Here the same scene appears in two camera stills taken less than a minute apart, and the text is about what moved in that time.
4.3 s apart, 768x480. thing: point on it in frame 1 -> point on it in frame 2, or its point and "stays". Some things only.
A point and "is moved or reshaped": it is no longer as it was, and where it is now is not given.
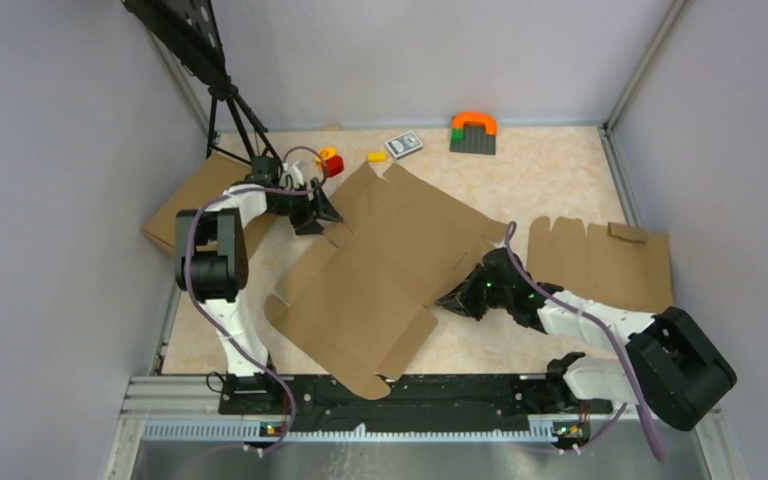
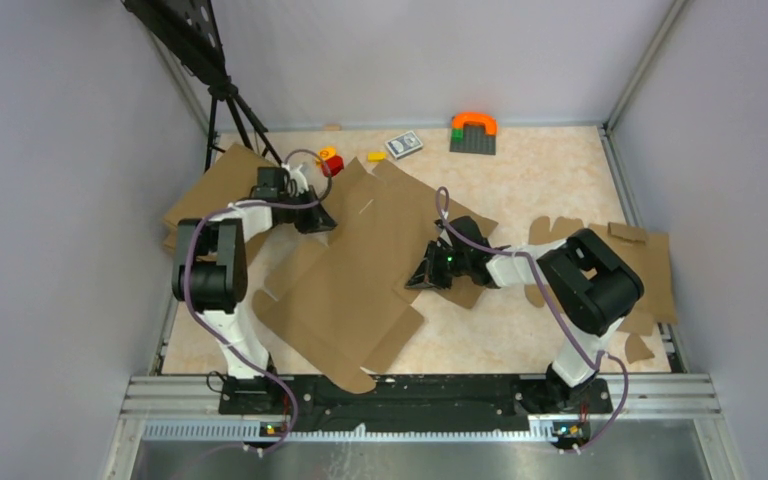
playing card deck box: x=403 y=144 stays
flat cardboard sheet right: x=623 y=264 stays
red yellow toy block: x=334 y=162 stays
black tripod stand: x=188 y=30 stays
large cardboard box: x=357 y=291 is moved or reshaped
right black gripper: x=462 y=297 -> x=427 y=275
